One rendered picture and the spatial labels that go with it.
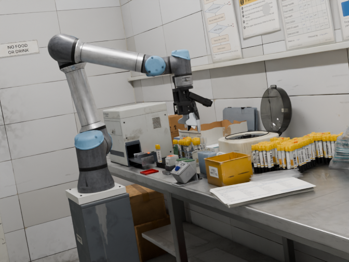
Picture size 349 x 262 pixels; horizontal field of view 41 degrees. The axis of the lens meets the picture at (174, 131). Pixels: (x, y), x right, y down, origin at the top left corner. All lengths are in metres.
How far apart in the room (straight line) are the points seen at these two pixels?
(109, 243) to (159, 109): 0.88
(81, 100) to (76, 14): 1.85
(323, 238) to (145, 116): 1.45
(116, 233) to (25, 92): 1.95
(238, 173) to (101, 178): 0.54
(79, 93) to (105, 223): 0.55
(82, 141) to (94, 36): 2.02
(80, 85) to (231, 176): 0.74
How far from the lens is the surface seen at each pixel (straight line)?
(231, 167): 1.75
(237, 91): 2.61
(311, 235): 1.29
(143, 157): 2.32
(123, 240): 1.94
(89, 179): 1.90
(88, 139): 1.88
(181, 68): 1.97
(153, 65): 1.83
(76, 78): 2.03
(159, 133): 2.53
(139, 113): 2.48
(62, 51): 1.91
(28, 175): 3.68
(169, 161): 2.12
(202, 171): 1.99
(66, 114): 3.71
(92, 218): 1.88
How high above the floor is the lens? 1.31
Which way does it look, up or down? 7 degrees down
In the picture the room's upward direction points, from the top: 8 degrees counter-clockwise
